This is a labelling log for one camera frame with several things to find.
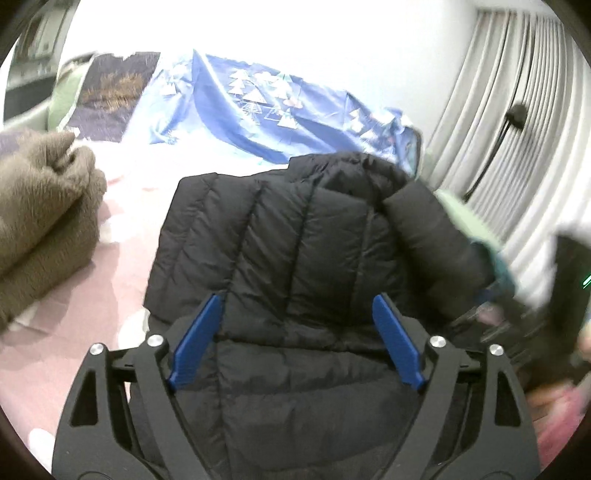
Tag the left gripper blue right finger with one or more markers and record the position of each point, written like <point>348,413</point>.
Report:
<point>405,340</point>

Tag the blue tree-print sheet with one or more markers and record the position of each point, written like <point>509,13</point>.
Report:
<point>265,112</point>

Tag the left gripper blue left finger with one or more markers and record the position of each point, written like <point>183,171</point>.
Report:
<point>189,338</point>

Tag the brown fleece garment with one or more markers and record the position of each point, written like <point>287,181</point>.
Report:
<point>51,192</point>

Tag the black floor lamp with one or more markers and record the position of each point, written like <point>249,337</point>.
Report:
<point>515,118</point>

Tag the grey pleated curtain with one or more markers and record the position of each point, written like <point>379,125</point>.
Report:
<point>539,181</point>

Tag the black puffer jacket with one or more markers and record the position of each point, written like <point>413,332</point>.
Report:
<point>297,383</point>

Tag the green quilted pillow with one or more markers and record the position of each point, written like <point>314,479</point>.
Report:
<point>65,94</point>

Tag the dark kitchen cabinet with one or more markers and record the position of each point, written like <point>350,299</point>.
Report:
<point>34,65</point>

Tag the dark teal garment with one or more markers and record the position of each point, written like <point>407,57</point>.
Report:
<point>503,283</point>

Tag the dark navy patterned pillow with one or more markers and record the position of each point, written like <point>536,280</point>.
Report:
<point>108,95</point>

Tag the green pillow by curtain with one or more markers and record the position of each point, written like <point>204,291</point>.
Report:
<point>466,220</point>

